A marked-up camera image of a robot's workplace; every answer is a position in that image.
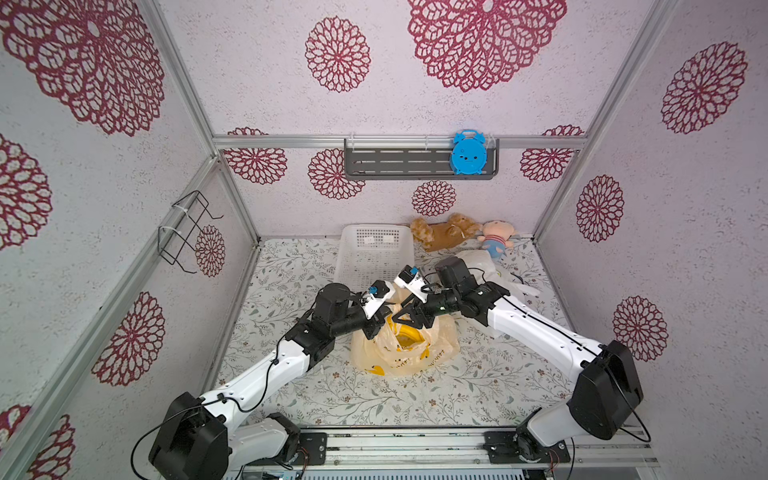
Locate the orange-yellow banana bunch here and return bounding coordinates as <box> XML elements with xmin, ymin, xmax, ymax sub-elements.
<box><xmin>387</xmin><ymin>318</ymin><xmax>428</xmax><ymax>351</ymax></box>

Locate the beige plastic bag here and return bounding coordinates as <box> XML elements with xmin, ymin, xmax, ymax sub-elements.
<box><xmin>350</xmin><ymin>314</ymin><xmax>460</xmax><ymax>377</ymax></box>

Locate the white plastic bag lemon print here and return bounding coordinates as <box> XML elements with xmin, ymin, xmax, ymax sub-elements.
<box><xmin>457</xmin><ymin>250</ymin><xmax>541</xmax><ymax>301</ymax></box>

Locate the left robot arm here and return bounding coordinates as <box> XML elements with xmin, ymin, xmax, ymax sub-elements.
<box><xmin>148</xmin><ymin>280</ymin><xmax>395</xmax><ymax>479</ymax></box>

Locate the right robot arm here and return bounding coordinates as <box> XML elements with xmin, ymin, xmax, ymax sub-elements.
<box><xmin>393</xmin><ymin>256</ymin><xmax>643</xmax><ymax>459</ymax></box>

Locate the brown teddy bear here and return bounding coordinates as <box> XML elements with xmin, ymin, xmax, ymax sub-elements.
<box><xmin>410</xmin><ymin>213</ymin><xmax>481</xmax><ymax>252</ymax></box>

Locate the white perforated plastic basket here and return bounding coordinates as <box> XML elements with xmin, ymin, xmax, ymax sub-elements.
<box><xmin>333</xmin><ymin>224</ymin><xmax>415</xmax><ymax>292</ymax></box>

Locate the pink doll blue outfit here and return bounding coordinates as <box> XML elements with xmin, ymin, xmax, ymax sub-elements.
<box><xmin>477</xmin><ymin>220</ymin><xmax>517</xmax><ymax>261</ymax></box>

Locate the blue alarm clock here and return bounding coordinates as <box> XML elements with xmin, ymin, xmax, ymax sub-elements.
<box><xmin>450</xmin><ymin>130</ymin><xmax>487</xmax><ymax>175</ymax></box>

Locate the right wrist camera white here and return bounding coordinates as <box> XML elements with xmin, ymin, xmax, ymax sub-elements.
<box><xmin>395</xmin><ymin>265</ymin><xmax>428</xmax><ymax>303</ymax></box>

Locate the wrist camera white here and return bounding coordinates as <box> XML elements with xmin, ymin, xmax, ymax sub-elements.
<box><xmin>395</xmin><ymin>265</ymin><xmax>428</xmax><ymax>303</ymax></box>
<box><xmin>361</xmin><ymin>280</ymin><xmax>395</xmax><ymax>320</ymax></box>

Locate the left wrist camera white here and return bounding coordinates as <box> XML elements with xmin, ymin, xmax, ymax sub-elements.
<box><xmin>361</xmin><ymin>280</ymin><xmax>395</xmax><ymax>320</ymax></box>

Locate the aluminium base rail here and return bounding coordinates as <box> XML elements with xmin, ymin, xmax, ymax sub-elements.
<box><xmin>154</xmin><ymin>425</ymin><xmax>660</xmax><ymax>480</ymax></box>

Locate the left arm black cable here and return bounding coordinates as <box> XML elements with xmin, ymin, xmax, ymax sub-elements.
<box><xmin>129</xmin><ymin>335</ymin><xmax>283</xmax><ymax>480</ymax></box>

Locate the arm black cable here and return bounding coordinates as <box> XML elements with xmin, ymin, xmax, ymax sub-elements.
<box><xmin>129</xmin><ymin>335</ymin><xmax>283</xmax><ymax>480</ymax></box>
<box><xmin>503</xmin><ymin>296</ymin><xmax>652</xmax><ymax>445</ymax></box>

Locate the grey wall shelf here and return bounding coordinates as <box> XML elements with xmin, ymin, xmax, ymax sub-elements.
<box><xmin>343</xmin><ymin>140</ymin><xmax>499</xmax><ymax>181</ymax></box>

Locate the black wire wall rack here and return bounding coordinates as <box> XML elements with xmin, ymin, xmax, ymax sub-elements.
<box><xmin>156</xmin><ymin>189</ymin><xmax>223</xmax><ymax>275</ymax></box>

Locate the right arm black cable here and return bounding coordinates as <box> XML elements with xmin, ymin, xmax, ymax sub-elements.
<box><xmin>503</xmin><ymin>296</ymin><xmax>652</xmax><ymax>445</ymax></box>

